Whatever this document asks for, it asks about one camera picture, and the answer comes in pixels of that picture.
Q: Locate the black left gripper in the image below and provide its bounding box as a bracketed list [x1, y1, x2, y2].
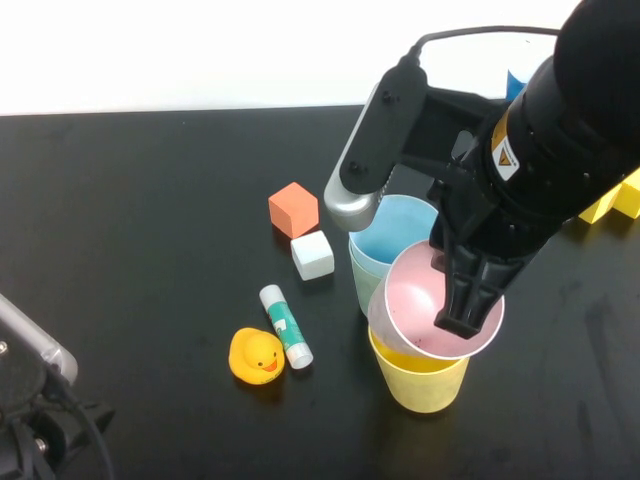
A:
[0, 389, 116, 480]

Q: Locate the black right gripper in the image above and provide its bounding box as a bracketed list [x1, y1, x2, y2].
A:
[427, 162, 576, 343]

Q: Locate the pink plastic cup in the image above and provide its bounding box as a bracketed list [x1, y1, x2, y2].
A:
[367, 238, 506, 362]

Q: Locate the yellow plastic cup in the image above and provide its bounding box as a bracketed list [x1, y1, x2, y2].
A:
[368, 324, 471, 414]

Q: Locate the light blue plastic cup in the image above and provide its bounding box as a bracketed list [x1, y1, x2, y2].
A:
[348, 194, 441, 282]

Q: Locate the pale green plastic cup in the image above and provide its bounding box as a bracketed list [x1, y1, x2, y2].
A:
[349, 244, 387, 318]

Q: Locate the yellow foam cube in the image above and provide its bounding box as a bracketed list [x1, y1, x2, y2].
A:
[577, 184, 624, 224]
[612, 167, 640, 220]

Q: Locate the white foam cube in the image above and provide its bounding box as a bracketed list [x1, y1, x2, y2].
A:
[290, 229, 336, 281]

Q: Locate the white green glue stick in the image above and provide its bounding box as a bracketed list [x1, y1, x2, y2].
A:
[258, 284, 315, 371]

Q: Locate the orange foam cube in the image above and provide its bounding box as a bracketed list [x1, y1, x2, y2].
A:
[268, 181, 320, 239]

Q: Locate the yellow rubber duck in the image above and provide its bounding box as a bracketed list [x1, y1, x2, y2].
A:
[228, 327, 288, 387]

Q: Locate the blue upside-down tube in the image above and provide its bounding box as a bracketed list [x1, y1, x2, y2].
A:
[506, 68, 532, 102]

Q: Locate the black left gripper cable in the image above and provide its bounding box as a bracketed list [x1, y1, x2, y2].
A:
[74, 412, 115, 480]

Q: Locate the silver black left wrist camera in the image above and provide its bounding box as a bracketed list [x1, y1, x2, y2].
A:
[0, 293, 79, 416]

